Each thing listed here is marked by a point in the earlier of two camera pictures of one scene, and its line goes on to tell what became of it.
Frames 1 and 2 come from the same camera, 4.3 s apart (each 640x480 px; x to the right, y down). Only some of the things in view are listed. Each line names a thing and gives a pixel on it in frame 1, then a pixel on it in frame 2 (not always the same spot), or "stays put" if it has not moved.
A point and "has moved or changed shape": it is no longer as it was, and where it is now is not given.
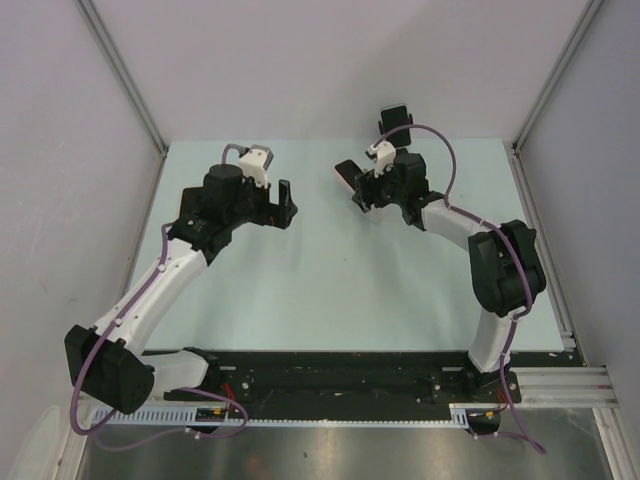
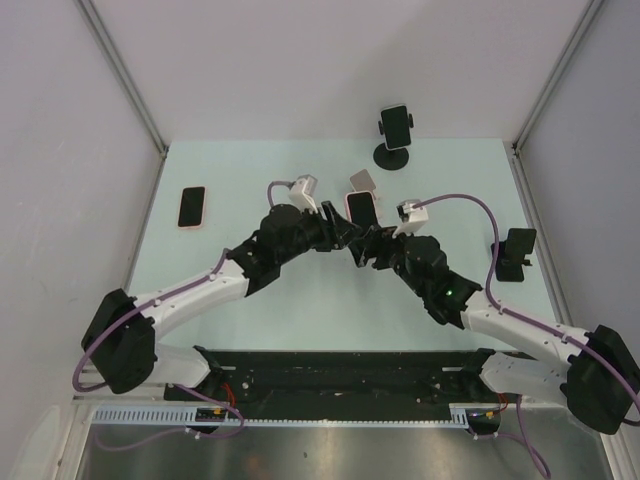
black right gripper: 367,183 -> 375,238
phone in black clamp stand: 393,117 stays put
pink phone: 348,169 -> 361,209
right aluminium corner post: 557,72 stays put
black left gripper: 276,215 -> 336,232
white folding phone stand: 373,215 has moved or changed shape
